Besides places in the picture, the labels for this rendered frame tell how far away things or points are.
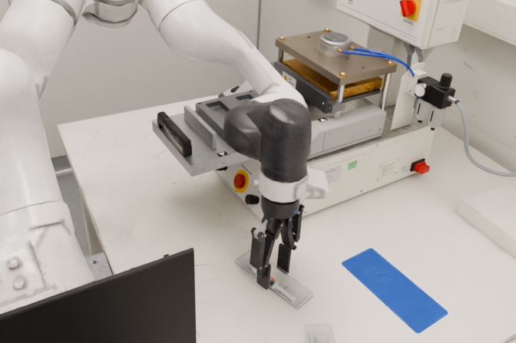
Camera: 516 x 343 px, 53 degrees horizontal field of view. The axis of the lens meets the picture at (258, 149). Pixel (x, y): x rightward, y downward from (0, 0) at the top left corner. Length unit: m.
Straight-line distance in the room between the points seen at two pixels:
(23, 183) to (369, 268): 0.76
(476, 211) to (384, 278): 0.33
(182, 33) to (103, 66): 1.66
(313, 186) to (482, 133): 0.92
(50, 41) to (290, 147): 0.45
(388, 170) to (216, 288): 0.59
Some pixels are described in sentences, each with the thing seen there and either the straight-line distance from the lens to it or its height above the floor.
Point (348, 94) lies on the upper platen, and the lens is 1.29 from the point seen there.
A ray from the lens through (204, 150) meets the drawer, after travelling 1.16.
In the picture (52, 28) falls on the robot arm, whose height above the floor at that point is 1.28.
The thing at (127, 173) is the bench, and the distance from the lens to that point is 1.48.
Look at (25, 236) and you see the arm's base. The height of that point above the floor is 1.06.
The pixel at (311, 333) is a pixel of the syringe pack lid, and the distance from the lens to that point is 1.06.
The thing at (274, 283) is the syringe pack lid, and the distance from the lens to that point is 1.13.
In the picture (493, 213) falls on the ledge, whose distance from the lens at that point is 1.43.
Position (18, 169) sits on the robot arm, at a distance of 0.88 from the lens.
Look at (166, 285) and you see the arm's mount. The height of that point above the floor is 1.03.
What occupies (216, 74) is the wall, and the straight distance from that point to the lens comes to 2.87.
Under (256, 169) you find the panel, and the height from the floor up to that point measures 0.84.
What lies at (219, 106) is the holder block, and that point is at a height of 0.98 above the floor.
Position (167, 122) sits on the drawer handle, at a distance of 1.19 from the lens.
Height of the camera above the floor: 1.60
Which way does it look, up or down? 33 degrees down
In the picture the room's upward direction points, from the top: 3 degrees clockwise
